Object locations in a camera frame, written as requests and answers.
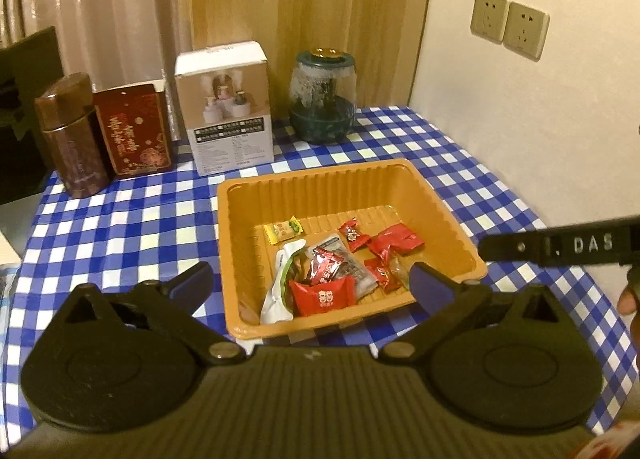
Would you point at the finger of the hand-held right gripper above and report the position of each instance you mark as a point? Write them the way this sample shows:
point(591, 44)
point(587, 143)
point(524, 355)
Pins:
point(510, 246)

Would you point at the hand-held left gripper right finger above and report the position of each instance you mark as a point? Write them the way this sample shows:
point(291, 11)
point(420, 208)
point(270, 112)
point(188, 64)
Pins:
point(430, 285)

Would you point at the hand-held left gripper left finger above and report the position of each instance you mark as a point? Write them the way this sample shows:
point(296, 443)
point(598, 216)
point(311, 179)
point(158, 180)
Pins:
point(192, 285)

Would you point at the small red candy packet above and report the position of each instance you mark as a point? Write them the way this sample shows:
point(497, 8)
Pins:
point(382, 276)
point(352, 235)

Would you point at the red twisted candy packet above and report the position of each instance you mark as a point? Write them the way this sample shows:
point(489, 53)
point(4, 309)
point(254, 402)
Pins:
point(395, 241)

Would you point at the clear packet with dark snack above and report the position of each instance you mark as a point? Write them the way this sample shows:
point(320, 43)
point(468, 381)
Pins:
point(357, 274)

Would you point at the white green snack pouch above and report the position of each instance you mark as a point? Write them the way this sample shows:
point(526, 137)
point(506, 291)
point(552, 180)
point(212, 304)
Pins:
point(277, 294)

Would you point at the yellow candy packet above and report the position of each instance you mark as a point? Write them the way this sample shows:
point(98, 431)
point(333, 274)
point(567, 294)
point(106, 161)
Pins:
point(284, 231)

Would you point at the red striped snack packet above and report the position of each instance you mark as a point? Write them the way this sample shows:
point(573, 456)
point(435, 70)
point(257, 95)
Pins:
point(325, 269)

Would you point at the large red pillow packet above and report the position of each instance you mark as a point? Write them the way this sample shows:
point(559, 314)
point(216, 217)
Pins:
point(322, 296)

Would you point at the orange plastic tray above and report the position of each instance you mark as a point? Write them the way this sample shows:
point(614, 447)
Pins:
point(325, 189)

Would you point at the person's right hand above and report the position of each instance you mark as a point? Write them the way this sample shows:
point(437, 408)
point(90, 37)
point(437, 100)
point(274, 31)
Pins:
point(627, 300)

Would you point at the blue checkered tablecloth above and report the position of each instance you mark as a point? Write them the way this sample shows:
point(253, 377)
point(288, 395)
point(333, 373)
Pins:
point(125, 239)

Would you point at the white product box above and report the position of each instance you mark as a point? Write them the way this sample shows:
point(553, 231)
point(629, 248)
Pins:
point(225, 149)

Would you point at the red tin box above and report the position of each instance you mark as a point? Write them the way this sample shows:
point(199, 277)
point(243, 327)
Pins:
point(132, 134)

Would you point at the brown tin canister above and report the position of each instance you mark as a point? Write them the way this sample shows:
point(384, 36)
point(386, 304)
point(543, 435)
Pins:
point(75, 149)

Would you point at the glass jar with green base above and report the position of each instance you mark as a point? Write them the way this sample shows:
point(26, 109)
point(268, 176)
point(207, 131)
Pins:
point(320, 99)

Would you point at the beige wall socket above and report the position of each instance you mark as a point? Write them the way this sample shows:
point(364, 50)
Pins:
point(487, 16)
point(525, 31)

